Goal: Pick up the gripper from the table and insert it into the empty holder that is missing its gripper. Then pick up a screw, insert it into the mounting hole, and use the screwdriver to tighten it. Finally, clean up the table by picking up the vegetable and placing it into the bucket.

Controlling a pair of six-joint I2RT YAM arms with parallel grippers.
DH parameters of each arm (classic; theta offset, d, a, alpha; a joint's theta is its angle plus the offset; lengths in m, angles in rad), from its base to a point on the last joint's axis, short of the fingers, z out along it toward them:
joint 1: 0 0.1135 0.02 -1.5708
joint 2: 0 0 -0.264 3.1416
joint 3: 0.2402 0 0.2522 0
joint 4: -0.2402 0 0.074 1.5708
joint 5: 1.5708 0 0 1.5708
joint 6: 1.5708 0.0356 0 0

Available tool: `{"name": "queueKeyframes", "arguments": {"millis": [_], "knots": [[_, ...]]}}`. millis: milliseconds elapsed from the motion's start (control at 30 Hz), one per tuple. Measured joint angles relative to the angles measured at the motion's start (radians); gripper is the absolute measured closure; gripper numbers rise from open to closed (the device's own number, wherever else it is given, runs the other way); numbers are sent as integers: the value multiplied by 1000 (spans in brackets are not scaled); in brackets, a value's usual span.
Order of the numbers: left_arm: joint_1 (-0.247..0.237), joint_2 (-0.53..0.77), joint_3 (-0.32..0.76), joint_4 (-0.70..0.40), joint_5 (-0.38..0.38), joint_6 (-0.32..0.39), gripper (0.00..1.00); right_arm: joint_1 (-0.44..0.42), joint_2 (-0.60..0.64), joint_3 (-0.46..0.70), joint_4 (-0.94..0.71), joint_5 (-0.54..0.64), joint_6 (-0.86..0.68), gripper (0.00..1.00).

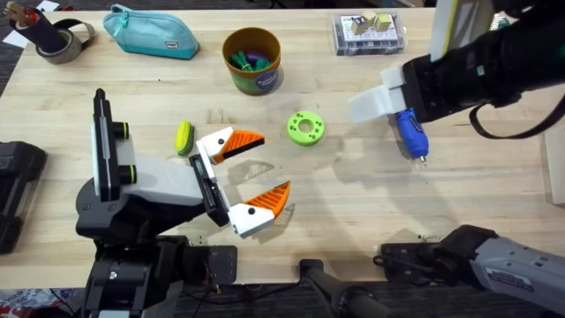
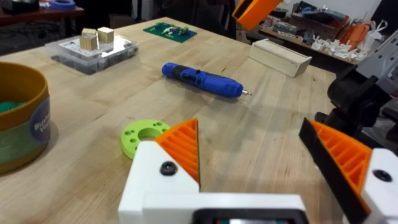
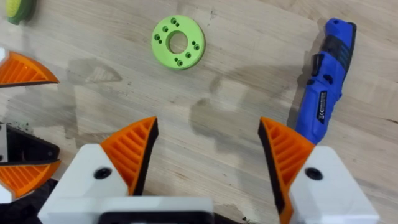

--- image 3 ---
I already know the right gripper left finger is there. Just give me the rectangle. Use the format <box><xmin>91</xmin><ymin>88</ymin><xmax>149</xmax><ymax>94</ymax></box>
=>
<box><xmin>37</xmin><ymin>116</ymin><xmax>160</xmax><ymax>218</ymax></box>

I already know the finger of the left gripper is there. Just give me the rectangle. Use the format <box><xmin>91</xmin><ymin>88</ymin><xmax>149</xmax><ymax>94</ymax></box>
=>
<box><xmin>0</xmin><ymin>46</ymin><xmax>60</xmax><ymax>89</ymax></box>
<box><xmin>0</xmin><ymin>123</ymin><xmax>62</xmax><ymax>205</ymax></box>

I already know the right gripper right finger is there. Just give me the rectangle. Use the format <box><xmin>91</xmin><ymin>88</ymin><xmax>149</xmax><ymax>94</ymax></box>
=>
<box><xmin>257</xmin><ymin>116</ymin><xmax>381</xmax><ymax>224</ymax></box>

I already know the green yellow toy vegetable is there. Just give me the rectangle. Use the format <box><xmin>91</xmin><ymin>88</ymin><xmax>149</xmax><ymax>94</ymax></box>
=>
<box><xmin>6</xmin><ymin>0</ymin><xmax>37</xmax><ymax>26</ymax></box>

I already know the blue electric screwdriver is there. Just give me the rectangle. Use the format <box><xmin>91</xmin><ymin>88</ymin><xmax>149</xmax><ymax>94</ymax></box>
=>
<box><xmin>294</xmin><ymin>17</ymin><xmax>358</xmax><ymax>146</ymax></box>

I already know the green disc with holes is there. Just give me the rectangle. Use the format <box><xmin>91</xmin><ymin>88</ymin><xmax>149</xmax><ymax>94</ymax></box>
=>
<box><xmin>150</xmin><ymin>14</ymin><xmax>206</xmax><ymax>70</ymax></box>

